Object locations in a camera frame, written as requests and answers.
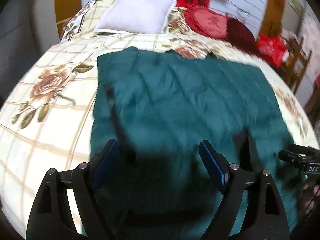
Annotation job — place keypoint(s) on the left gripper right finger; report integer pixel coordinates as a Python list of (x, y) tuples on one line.
[(265, 216)]

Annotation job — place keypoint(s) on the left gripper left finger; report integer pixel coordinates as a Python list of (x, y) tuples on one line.
[(51, 217)]

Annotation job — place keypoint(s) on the green quilted puffer jacket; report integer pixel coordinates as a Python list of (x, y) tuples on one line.
[(159, 107)]

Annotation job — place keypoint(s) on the person's right hand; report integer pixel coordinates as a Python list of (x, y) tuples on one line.
[(309, 197)]

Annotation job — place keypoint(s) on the floral cream bedspread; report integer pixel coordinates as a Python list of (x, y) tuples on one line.
[(47, 119)]

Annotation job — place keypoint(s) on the wooden shelf rack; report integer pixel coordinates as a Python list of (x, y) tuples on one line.
[(293, 68)]

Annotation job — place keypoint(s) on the red shopping bag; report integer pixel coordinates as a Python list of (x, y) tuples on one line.
[(272, 49)]

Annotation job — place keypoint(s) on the dark red velvet cushion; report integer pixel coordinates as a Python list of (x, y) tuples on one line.
[(239, 36)]

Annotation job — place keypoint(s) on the red heart-shaped cushion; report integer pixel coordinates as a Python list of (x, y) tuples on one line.
[(206, 22)]

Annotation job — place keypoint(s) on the grey refrigerator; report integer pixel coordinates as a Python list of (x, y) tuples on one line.
[(28, 30)]

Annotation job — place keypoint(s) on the white square pillow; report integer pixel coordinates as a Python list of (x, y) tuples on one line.
[(136, 16)]

